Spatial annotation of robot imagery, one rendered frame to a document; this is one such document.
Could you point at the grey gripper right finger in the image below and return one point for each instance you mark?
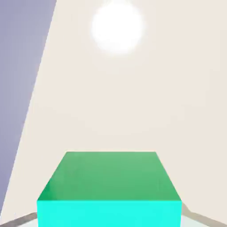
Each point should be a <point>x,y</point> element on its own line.
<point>192,221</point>

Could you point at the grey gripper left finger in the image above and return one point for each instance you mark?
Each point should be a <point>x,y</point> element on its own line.
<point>26,222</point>

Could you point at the small green cube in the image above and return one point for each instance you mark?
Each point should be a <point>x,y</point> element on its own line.
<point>109,195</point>

